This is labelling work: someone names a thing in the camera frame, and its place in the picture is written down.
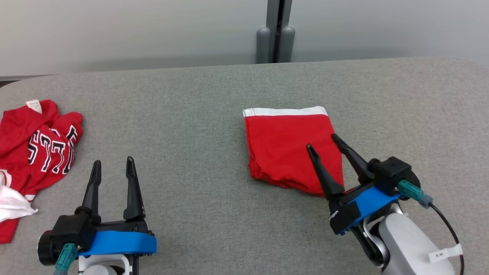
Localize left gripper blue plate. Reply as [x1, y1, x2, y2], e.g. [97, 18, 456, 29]
[37, 157, 157, 267]

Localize teal left camera connector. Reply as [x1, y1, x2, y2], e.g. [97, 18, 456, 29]
[55, 243, 79, 275]

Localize teal camera connector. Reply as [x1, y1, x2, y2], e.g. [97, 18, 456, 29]
[397, 180, 434, 209]
[55, 243, 79, 275]

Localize white right cable label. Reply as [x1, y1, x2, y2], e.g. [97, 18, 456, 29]
[429, 244, 463, 264]

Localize red shorts white waistband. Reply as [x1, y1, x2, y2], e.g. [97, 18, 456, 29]
[243, 106, 345, 198]

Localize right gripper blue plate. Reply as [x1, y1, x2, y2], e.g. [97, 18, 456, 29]
[306, 134, 402, 235]

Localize red jersey white sleeves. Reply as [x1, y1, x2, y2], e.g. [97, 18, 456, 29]
[0, 99, 83, 245]

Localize grey partition post with feet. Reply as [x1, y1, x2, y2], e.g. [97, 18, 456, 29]
[256, 0, 296, 64]

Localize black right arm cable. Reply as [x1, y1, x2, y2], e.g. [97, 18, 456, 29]
[428, 202, 465, 275]

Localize teal right camera connector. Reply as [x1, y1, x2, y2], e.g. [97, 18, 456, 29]
[397, 180, 434, 209]

